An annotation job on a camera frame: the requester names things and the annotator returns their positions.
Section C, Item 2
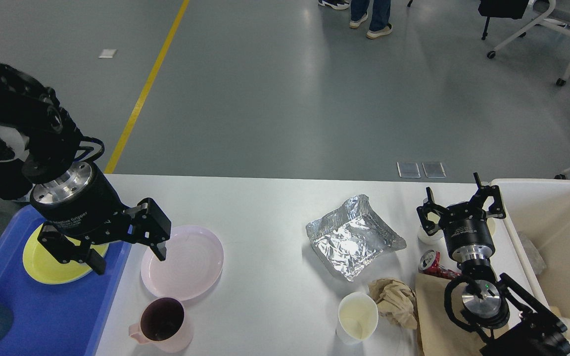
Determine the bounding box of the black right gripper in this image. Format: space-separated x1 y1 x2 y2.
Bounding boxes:
417 172 506 262

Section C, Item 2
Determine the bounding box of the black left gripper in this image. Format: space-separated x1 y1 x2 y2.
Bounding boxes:
30 162 171 275

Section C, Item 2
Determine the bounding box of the pink plate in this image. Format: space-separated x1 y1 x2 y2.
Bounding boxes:
140 225 225 301

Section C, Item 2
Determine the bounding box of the pink mug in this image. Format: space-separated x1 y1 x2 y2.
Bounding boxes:
128 297 194 354

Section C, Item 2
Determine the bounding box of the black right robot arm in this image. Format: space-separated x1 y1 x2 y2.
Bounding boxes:
416 173 570 356

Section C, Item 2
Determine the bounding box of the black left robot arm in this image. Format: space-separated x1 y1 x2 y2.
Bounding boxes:
0 63 171 275

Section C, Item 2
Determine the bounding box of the small white cup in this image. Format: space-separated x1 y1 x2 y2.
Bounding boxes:
418 213 445 245

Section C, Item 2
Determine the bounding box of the crushed red soda can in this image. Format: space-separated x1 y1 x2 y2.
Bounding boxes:
418 249 461 281

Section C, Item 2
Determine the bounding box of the floor socket plate right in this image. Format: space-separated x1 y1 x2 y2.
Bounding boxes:
422 162 446 179

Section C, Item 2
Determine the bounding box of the floor socket plate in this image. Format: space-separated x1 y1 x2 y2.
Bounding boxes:
396 162 421 179
422 162 446 179

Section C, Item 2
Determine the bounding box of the yellow plate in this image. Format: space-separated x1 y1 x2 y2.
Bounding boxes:
22 224 92 285

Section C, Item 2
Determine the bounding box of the floor socket plate left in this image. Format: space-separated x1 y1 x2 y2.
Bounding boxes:
396 162 421 179

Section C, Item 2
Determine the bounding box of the grey trash in bin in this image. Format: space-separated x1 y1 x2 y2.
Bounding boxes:
518 232 547 275

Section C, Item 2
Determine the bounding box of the cream plastic bin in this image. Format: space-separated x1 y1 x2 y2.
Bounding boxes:
492 178 570 318

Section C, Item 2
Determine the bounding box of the blue plastic tray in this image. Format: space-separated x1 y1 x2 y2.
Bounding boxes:
0 206 131 356

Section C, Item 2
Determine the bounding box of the crumpled brown paper ball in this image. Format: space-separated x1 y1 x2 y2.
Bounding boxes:
368 278 418 330

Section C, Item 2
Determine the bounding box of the crumpled aluminium foil tray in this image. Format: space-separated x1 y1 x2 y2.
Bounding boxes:
305 194 407 282

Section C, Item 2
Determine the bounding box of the brown paper bag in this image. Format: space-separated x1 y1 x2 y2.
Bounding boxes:
415 273 485 356

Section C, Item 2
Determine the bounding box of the white paper cup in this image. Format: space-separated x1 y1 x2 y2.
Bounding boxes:
335 292 379 345

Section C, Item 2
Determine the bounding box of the white roll in bin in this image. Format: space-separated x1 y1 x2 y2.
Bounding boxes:
549 306 570 340

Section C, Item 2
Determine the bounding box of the person in blue jeans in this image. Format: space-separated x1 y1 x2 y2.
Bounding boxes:
318 0 394 40

